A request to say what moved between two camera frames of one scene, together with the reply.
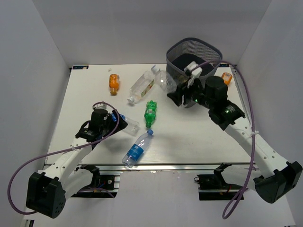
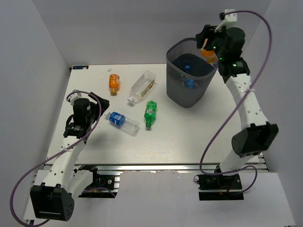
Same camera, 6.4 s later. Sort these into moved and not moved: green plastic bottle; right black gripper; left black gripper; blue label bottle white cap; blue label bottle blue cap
Moved: blue label bottle blue cap; right black gripper; left black gripper
Not moved: blue label bottle white cap; green plastic bottle
